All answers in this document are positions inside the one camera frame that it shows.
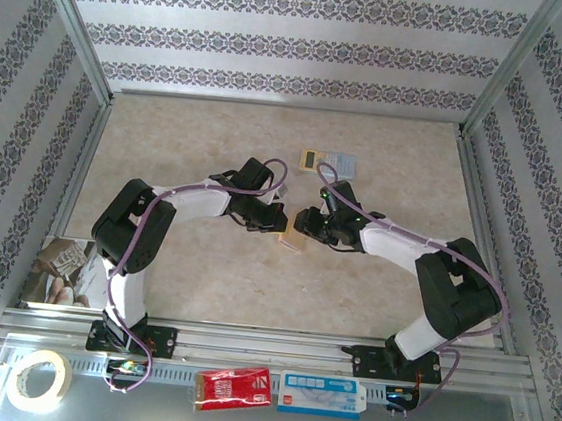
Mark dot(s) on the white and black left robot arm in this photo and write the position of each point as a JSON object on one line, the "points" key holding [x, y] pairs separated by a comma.
{"points": [[130, 230]]}

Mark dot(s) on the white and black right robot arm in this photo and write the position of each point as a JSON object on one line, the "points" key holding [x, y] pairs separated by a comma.
{"points": [[458, 294]]}

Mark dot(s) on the beige and grey calculator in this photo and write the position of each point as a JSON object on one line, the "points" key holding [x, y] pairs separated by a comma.
{"points": [[311, 159]]}

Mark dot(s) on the blue and white package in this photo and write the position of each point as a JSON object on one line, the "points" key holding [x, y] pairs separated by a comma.
{"points": [[317, 395]]}

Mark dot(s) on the red cardboard box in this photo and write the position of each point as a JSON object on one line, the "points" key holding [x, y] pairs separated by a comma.
{"points": [[232, 389]]}

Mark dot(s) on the slotted metal strip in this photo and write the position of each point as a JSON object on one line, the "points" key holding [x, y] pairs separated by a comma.
{"points": [[173, 374]]}

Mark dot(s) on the small circuit board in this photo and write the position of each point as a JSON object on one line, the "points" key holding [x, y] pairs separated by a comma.
{"points": [[126, 367], [399, 397]]}

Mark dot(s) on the printed photo sheet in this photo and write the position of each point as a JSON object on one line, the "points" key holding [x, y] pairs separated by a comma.
{"points": [[61, 268]]}

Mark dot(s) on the masking tape roll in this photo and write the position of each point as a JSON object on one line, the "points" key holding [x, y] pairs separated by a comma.
{"points": [[64, 379]]}

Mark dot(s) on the aluminium table end rail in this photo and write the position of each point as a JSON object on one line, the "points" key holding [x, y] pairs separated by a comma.
{"points": [[287, 106]]}

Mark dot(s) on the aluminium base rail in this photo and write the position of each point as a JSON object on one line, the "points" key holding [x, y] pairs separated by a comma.
{"points": [[256, 349]]}

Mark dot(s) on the aluminium table side rail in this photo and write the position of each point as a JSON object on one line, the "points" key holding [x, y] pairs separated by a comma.
{"points": [[475, 191], [81, 174]]}

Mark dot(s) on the aluminium frame post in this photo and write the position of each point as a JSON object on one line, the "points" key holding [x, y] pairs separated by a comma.
{"points": [[75, 23], [510, 68]]}

